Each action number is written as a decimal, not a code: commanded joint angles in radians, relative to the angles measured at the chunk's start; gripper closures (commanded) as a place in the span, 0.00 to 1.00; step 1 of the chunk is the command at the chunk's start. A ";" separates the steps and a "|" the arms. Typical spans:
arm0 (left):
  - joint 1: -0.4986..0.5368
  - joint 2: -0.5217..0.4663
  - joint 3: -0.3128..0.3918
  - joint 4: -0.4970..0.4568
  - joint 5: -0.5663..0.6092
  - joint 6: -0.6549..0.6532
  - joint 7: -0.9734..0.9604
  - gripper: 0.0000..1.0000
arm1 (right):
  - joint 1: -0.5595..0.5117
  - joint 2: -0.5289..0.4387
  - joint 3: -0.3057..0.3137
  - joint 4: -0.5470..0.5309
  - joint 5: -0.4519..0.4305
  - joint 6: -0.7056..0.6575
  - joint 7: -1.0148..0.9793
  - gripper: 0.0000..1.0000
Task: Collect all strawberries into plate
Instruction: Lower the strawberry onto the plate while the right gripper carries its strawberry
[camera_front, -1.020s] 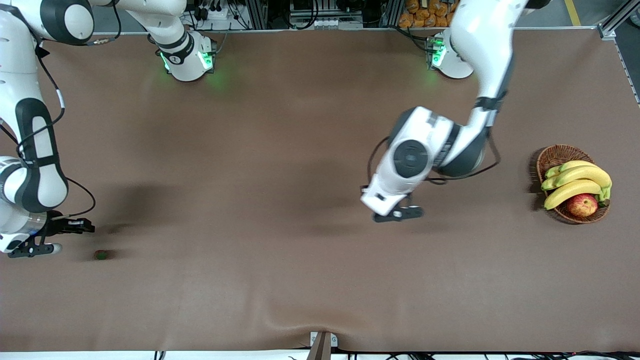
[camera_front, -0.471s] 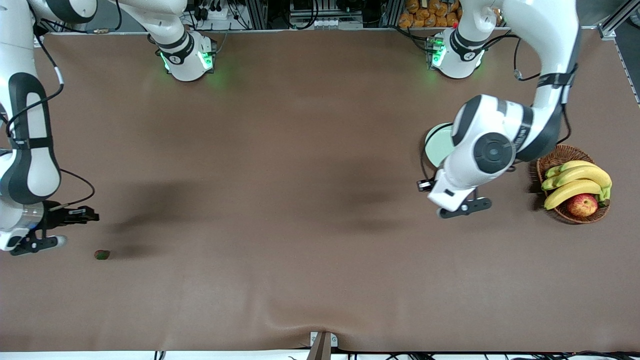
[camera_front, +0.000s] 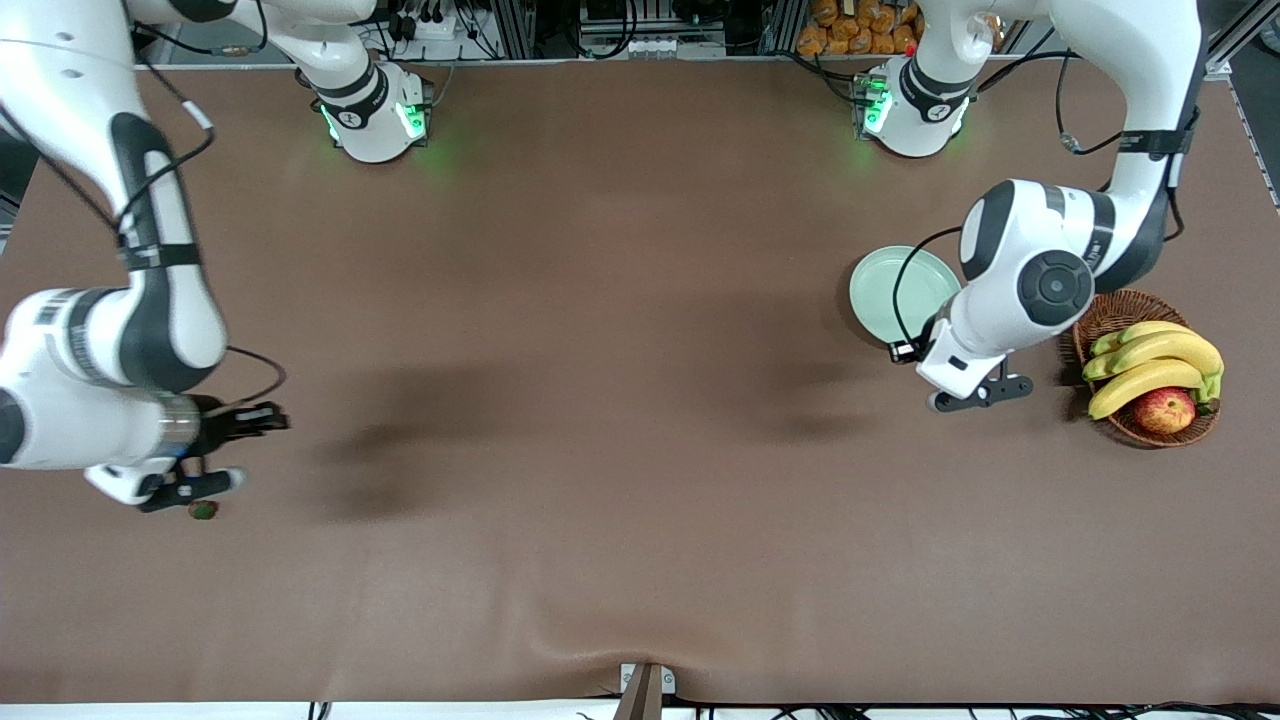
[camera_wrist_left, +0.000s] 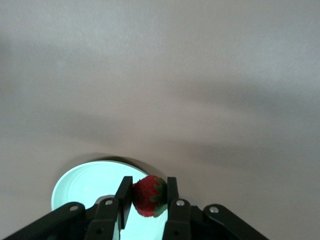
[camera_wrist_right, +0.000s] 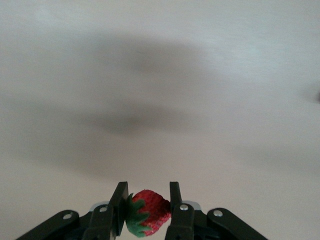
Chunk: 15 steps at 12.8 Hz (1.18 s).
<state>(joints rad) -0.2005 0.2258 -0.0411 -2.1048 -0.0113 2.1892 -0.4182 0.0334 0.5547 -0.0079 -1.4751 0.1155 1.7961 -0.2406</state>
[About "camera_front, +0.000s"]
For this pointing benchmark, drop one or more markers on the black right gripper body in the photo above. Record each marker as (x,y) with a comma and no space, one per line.
(217,421)

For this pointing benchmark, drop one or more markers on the dark red green strawberry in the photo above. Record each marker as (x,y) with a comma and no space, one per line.
(203,511)

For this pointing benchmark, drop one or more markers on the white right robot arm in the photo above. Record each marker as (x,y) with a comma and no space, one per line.
(60,100)

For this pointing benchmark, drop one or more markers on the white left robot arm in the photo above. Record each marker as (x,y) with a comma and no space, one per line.
(1040,285)

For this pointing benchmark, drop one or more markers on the pale green round plate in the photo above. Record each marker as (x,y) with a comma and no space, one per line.
(875,295)

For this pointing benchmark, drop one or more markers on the brown wicker basket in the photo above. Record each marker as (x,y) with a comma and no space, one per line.
(1110,315)

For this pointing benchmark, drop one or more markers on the yellow banana bunch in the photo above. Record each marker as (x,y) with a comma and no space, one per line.
(1160,350)

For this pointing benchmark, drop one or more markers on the red yellow apple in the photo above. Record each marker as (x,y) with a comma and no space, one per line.
(1165,410)

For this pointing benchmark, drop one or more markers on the pile of orange buns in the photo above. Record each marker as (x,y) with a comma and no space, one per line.
(855,30)

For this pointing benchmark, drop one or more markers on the brown table mat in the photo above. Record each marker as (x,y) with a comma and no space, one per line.
(640,550)

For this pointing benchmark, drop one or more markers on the grey metal table clamp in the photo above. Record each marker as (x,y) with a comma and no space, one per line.
(641,685)

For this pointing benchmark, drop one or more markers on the aluminium frame post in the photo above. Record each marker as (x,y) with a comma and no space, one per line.
(1240,30)

